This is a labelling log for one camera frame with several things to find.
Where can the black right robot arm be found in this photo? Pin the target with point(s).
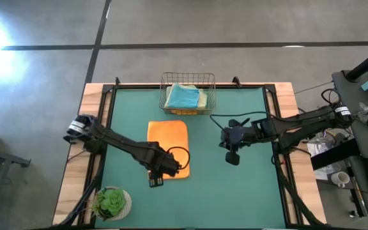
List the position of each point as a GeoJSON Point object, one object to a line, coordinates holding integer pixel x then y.
{"type": "Point", "coordinates": [299, 124]}

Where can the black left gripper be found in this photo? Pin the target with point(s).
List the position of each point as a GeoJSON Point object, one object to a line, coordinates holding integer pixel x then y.
{"type": "Point", "coordinates": [165, 163]}

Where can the black monitor pole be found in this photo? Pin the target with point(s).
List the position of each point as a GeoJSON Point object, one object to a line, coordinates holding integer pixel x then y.
{"type": "Point", "coordinates": [366, 64]}

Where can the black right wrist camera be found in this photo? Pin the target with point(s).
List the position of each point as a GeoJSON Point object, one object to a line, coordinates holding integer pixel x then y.
{"type": "Point", "coordinates": [232, 158]}

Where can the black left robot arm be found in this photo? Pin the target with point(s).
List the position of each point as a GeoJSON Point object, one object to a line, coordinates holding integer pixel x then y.
{"type": "Point", "coordinates": [120, 143]}

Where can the black desk leg bar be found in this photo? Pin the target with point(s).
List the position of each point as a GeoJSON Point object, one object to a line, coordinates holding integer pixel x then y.
{"type": "Point", "coordinates": [334, 155]}

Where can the white mug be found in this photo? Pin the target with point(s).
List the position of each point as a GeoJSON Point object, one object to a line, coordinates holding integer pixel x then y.
{"type": "Point", "coordinates": [340, 179]}

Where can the light green microfiber towel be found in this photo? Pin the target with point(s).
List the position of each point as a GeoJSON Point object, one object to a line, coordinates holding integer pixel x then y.
{"type": "Point", "coordinates": [203, 99]}

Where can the teal microfiber towel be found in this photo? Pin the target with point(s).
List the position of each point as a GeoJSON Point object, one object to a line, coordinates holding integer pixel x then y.
{"type": "Point", "coordinates": [183, 97]}

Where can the black metal rig frame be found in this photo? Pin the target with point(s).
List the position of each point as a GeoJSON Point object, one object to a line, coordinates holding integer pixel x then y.
{"type": "Point", "coordinates": [129, 86]}

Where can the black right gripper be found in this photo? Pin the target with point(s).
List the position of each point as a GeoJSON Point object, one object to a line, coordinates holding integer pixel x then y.
{"type": "Point", "coordinates": [235, 135]}

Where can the grey side desk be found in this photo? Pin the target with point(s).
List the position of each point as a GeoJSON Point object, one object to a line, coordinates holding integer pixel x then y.
{"type": "Point", "coordinates": [363, 140]}

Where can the potted green succulent plant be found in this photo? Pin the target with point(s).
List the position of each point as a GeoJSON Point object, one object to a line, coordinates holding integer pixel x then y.
{"type": "Point", "coordinates": [112, 202]}

